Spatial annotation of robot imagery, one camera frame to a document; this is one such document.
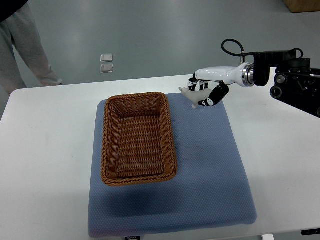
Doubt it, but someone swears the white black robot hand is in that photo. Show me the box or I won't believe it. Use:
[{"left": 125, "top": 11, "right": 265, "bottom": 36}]
[{"left": 187, "top": 63, "right": 254, "bottom": 107}]

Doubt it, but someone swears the white toy polar bear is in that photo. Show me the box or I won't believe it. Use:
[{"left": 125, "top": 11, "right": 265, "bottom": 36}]
[{"left": 178, "top": 87, "right": 212, "bottom": 109}]

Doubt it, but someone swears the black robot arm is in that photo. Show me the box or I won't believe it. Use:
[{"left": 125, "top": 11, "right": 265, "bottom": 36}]
[{"left": 221, "top": 39, "right": 320, "bottom": 118}]

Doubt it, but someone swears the brown wicker basket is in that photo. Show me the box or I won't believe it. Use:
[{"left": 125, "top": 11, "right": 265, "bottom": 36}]
[{"left": 101, "top": 92, "right": 178, "bottom": 187}]

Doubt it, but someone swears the wooden box corner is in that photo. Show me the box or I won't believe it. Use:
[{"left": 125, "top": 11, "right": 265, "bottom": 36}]
[{"left": 283, "top": 0, "right": 320, "bottom": 13}]

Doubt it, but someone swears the blue quilted mat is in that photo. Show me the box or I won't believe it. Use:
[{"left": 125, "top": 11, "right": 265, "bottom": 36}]
[{"left": 88, "top": 93, "right": 257, "bottom": 238}]

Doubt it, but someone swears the lower silver floor plate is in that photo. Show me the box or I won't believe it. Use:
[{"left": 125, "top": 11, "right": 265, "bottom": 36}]
[{"left": 100, "top": 63, "right": 114, "bottom": 74}]

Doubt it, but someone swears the silver floor plate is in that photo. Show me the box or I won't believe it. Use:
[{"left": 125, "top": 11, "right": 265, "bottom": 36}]
[
  {"left": 100, "top": 53, "right": 113, "bottom": 63},
  {"left": 100, "top": 63, "right": 114, "bottom": 74}
]

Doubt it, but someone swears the upper silver floor plate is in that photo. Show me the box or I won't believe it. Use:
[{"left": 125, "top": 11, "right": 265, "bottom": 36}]
[{"left": 100, "top": 53, "right": 113, "bottom": 63}]

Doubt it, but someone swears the person in grey trousers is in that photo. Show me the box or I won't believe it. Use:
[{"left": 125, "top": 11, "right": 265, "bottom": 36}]
[{"left": 0, "top": 0, "right": 63, "bottom": 95}]

